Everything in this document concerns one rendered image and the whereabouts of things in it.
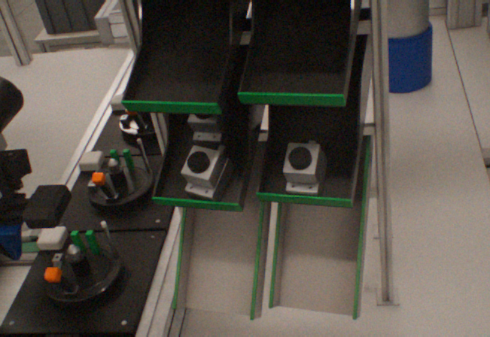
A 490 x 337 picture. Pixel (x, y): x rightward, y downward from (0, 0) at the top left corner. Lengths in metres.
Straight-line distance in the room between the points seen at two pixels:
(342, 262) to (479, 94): 0.84
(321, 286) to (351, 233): 0.09
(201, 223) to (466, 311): 0.48
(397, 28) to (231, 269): 0.84
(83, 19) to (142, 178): 1.80
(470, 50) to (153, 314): 1.20
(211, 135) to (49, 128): 1.02
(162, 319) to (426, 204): 0.60
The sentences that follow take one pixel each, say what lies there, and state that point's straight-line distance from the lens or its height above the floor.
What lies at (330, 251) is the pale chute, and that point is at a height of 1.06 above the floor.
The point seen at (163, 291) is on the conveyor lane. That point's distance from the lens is 1.14.
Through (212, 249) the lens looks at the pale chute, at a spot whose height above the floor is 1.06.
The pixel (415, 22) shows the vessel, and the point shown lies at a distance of 1.65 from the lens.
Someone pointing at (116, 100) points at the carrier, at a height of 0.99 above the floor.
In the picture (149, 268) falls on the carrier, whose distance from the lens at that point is 1.17.
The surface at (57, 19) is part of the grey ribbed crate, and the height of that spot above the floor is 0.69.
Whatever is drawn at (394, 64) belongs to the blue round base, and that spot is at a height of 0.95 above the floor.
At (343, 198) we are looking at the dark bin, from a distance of 0.88.
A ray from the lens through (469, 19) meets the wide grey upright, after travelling 2.04.
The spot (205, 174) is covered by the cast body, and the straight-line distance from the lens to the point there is 0.86.
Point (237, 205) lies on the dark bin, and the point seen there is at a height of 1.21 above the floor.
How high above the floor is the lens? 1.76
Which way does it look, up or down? 37 degrees down
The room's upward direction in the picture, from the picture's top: 11 degrees counter-clockwise
